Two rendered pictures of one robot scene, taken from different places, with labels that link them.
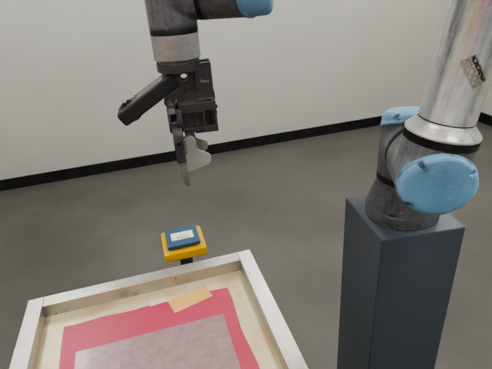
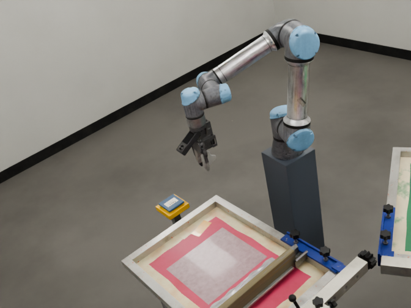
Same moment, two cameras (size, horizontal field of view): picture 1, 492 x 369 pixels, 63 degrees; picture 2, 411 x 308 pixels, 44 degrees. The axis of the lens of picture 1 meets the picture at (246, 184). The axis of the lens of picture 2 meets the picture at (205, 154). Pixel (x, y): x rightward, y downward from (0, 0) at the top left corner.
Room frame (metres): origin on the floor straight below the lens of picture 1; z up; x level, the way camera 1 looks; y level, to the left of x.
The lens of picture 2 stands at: (-1.02, 0.64, 2.55)
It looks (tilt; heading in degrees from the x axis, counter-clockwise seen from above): 33 degrees down; 342
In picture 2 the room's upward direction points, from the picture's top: 14 degrees counter-clockwise
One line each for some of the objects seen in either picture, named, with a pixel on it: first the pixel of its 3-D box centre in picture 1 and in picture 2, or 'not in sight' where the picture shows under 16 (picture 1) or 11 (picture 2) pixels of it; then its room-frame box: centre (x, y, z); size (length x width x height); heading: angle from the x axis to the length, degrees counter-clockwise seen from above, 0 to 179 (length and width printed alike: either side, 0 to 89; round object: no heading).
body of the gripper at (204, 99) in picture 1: (187, 97); (202, 135); (0.67, 0.09, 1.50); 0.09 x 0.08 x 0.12; 98
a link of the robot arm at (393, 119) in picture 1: (411, 140); (284, 121); (0.73, -0.33, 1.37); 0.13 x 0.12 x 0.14; 170
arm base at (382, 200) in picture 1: (403, 191); (286, 142); (0.73, -0.33, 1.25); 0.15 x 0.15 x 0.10
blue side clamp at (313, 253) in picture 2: not in sight; (311, 255); (0.30, -0.13, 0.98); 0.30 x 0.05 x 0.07; 14
